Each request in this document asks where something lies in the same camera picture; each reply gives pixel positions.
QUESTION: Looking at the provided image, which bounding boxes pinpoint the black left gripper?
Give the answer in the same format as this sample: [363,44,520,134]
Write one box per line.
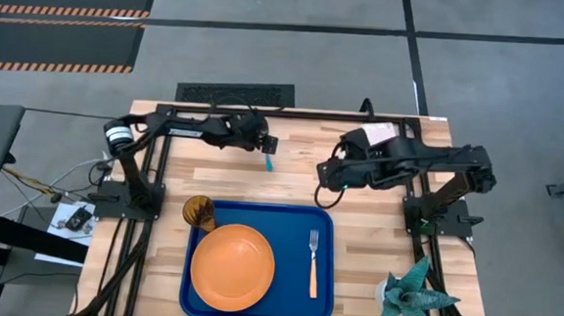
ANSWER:
[222,110,281,156]

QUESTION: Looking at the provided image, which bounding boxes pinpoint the silver fork with orange handle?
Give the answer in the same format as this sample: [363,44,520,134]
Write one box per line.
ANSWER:
[305,228,323,300]

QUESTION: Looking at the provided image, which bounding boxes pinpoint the orange plate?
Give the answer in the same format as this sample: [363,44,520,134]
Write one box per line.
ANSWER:
[186,220,279,315]

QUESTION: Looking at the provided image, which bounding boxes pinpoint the blue plastic tray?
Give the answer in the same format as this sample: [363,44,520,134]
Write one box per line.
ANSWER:
[177,198,342,316]

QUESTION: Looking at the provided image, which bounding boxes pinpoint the white napkin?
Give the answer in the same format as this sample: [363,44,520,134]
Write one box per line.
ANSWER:
[360,120,399,148]

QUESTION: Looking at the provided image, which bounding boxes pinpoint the black floor vent grille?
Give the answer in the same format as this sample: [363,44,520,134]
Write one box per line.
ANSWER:
[174,77,298,110]

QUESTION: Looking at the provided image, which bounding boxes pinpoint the white plant pot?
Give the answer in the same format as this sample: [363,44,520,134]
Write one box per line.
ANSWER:
[373,277,394,313]

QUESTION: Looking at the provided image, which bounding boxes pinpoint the green artificial plant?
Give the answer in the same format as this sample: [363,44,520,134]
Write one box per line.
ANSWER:
[380,253,464,316]

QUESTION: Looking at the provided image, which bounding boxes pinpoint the black handheld controller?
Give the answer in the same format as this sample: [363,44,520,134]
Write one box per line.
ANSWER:
[64,204,95,234]

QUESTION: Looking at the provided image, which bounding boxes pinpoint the white paper sheet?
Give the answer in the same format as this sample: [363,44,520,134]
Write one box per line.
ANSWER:
[33,199,99,268]

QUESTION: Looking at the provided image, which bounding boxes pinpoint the black desk crossbeam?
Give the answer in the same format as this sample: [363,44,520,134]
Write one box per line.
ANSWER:
[0,211,91,265]

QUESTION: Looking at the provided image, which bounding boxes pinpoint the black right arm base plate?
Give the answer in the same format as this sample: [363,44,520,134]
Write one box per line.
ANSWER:
[401,194,486,240]

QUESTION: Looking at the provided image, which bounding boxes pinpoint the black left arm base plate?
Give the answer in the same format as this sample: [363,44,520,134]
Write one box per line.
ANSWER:
[92,179,166,222]

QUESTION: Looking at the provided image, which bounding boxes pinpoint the yellow cable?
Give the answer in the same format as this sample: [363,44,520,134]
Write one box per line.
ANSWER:
[0,166,56,197]

